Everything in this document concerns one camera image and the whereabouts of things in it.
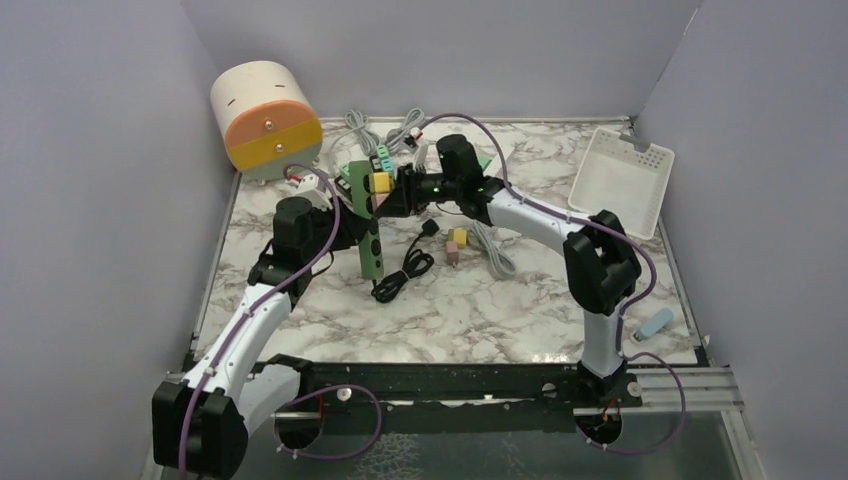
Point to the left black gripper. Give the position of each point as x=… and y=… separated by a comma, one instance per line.
x=349, y=228

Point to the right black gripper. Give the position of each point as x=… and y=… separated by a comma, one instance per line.
x=398, y=203

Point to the pink plug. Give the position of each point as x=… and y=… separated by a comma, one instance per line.
x=376, y=200
x=452, y=253

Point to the yellow plug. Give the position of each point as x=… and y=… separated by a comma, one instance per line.
x=380, y=182
x=459, y=236

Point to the green power strip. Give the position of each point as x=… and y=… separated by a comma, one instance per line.
x=369, y=247

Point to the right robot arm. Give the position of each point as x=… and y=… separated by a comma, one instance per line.
x=601, y=264

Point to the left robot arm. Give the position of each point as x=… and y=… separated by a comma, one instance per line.
x=202, y=423

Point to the green plug on white strip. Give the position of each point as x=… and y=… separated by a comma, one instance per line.
x=487, y=162

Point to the black power strip right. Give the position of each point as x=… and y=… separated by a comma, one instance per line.
x=381, y=161

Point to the black power strip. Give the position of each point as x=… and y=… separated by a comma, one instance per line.
x=381, y=161
x=343, y=185

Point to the black power strip left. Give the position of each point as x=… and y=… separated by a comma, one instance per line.
x=343, y=185

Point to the white power strip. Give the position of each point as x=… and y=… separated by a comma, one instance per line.
x=496, y=167

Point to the round cream drawer cabinet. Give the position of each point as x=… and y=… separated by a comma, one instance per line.
x=265, y=120

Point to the white plastic basket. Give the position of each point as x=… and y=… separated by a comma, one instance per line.
x=625, y=175

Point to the light blue small device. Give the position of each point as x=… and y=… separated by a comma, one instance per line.
x=654, y=325

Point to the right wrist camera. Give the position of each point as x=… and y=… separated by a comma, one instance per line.
x=420, y=155

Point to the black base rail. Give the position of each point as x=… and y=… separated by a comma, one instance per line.
x=571, y=384

